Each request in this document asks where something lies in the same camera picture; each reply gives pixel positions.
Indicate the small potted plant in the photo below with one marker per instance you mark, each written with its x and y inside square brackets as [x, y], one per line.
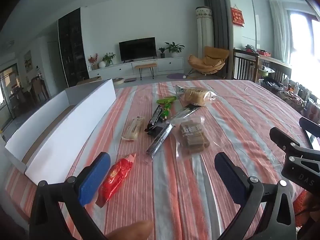
[162, 51]

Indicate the green sausage packet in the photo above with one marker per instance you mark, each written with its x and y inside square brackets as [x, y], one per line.
[165, 111]

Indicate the leafy plant in vase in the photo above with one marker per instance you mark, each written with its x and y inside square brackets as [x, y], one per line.
[108, 58]

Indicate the large potted plant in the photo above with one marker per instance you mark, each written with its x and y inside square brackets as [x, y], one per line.
[174, 48]

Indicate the black silver long packet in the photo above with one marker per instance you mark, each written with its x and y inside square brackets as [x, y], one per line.
[186, 111]

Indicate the orange grey striped tablecloth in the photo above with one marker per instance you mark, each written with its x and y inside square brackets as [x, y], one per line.
[225, 130]

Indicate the red flower bouquet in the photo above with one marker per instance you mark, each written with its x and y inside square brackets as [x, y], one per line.
[92, 59]

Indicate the tall covered air conditioner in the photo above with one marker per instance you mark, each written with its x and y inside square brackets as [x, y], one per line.
[205, 30]

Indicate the dark display cabinet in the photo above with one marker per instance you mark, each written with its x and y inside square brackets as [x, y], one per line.
[73, 50]

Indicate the long dark striped packet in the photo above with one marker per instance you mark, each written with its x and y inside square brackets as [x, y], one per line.
[160, 140]

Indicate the framed wall picture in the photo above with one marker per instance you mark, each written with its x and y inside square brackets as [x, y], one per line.
[28, 62]

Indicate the long wooden desk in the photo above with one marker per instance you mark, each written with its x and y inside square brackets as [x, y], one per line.
[275, 63]

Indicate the round pet bowl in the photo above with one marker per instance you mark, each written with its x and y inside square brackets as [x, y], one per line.
[118, 80]

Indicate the white television cabinet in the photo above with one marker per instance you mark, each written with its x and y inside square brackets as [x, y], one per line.
[170, 65]

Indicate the wooden slatted chair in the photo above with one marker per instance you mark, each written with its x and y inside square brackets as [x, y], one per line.
[243, 65]

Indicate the orange lounge chair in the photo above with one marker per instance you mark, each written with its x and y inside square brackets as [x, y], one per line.
[210, 60]

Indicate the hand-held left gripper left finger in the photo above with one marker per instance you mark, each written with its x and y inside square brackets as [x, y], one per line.
[95, 177]

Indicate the black chocolate bar packet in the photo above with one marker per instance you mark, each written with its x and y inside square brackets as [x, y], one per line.
[155, 116]

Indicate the white window curtain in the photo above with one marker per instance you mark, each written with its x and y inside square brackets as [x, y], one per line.
[280, 30]

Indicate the brown hawthorn slices packet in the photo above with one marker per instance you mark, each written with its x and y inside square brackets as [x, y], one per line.
[193, 137]

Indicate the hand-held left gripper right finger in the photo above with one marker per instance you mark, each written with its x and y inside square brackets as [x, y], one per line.
[230, 180]

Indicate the cream bread packet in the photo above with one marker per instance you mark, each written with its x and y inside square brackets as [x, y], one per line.
[133, 128]

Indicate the pile of desk clutter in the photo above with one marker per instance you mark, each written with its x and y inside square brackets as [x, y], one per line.
[292, 92]

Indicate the red wall hanging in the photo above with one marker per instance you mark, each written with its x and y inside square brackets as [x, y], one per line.
[237, 16]

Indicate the purple rug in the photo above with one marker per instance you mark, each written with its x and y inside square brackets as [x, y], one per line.
[176, 75]

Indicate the dining chairs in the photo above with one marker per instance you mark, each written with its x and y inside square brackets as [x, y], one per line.
[40, 88]

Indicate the clear bread loaf bag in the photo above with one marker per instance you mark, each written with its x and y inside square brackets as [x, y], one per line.
[196, 95]

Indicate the white cardboard box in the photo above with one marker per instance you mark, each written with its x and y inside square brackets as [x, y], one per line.
[75, 120]

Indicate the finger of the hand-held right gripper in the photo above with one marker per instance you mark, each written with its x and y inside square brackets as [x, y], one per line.
[311, 126]
[281, 137]

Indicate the grey curtain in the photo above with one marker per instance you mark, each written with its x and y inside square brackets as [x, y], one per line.
[220, 17]

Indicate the bright window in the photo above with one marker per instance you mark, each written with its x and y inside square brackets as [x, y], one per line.
[305, 37]

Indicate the wooden bench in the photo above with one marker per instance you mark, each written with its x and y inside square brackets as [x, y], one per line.
[146, 65]

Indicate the red snack packet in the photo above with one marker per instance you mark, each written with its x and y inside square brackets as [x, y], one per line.
[116, 176]

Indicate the black television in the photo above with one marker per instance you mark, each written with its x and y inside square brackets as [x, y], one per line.
[137, 49]

